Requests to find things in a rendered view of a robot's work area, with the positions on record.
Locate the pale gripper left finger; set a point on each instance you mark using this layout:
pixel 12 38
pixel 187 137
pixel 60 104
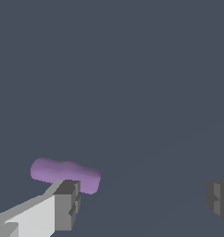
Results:
pixel 43 213

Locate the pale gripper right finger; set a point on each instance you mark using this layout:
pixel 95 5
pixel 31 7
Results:
pixel 221 197

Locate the purple elongated block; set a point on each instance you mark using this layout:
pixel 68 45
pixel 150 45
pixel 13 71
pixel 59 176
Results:
pixel 64 171

